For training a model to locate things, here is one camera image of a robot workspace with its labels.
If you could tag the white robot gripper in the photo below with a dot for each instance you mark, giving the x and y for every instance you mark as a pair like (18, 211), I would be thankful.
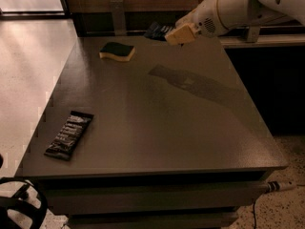
(206, 19)

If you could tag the blue rxbar blueberry wrapper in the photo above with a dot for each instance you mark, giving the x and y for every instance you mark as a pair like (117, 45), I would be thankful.
(157, 31)

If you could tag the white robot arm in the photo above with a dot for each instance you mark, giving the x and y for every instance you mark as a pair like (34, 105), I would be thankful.
(235, 13)

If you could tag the green and yellow sponge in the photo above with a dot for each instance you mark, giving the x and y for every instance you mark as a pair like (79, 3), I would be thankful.
(117, 51)

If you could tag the black rxbar chocolate wrapper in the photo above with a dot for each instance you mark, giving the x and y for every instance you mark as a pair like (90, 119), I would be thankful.
(64, 144)

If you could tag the grey drawer cabinet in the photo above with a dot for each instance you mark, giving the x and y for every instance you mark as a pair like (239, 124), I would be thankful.
(176, 141)

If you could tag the black chair base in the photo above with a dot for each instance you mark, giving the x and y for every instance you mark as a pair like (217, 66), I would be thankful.
(18, 202)

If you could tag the right metal wall bracket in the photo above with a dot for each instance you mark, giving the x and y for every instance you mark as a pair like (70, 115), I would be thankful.
(251, 34)

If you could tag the metal wall bracket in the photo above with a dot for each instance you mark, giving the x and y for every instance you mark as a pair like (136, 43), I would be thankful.
(118, 17)
(251, 34)

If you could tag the left metal wall bracket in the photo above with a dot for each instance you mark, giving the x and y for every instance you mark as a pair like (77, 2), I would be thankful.
(118, 17)

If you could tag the silver drawer handle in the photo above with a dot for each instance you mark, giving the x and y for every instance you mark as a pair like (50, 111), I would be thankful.
(280, 186)

